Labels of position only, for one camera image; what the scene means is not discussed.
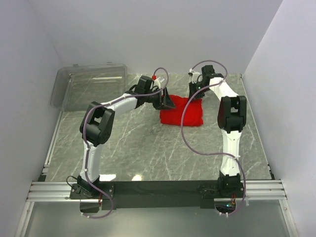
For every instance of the red t shirt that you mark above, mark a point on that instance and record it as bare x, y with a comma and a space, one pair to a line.
193, 115

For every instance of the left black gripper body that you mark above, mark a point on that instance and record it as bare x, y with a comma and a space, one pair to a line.
157, 99

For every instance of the aluminium extrusion frame rail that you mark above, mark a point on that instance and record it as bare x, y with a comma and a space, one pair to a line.
60, 191

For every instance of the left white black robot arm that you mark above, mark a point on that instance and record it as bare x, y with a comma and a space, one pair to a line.
97, 124

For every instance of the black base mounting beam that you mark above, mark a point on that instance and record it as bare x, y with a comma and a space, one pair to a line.
155, 194

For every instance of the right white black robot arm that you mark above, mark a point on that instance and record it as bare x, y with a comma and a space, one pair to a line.
231, 120

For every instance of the clear plastic storage bin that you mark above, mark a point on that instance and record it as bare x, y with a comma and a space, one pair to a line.
77, 86

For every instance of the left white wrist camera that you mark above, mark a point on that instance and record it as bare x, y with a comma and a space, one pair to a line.
159, 81

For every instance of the right aluminium side rail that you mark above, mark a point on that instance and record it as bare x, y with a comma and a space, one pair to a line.
286, 210

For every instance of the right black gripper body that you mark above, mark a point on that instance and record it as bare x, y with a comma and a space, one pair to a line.
196, 87

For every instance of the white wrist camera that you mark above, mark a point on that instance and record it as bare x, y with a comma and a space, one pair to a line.
193, 75
159, 81

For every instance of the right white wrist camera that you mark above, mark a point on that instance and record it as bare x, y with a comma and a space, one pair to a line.
193, 75

